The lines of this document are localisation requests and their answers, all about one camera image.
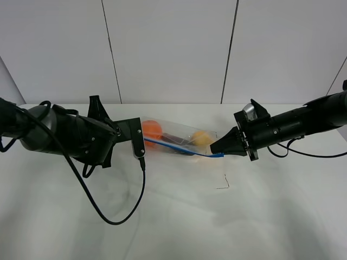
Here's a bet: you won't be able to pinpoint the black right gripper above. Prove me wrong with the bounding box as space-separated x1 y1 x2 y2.
210 111 274 161

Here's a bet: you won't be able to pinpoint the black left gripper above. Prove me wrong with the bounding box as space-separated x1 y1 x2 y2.
65 95 116 165

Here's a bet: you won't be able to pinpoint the clear zip bag blue seal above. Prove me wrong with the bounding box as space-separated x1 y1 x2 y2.
141 117 224 158

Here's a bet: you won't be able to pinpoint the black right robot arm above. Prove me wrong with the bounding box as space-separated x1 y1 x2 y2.
210 91 346 161

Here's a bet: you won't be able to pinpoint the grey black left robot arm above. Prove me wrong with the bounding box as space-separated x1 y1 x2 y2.
1 95 117 168

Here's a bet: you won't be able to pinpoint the yellow pear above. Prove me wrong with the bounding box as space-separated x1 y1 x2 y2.
190 131 214 146

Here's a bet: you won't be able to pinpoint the orange fruit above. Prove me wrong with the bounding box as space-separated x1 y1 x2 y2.
142 120 163 141

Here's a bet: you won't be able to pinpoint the purple eggplant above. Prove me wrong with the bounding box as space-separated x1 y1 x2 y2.
161 133 190 146

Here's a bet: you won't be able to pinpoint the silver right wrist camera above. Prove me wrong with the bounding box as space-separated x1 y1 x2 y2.
242 99 270 121

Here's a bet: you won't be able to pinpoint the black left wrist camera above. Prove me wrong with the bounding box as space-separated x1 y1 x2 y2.
113 118 145 158

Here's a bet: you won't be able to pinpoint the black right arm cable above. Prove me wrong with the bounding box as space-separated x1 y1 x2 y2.
267 136 347 158

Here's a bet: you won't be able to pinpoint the black left camera cable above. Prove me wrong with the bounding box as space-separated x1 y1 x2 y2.
16 108 147 225

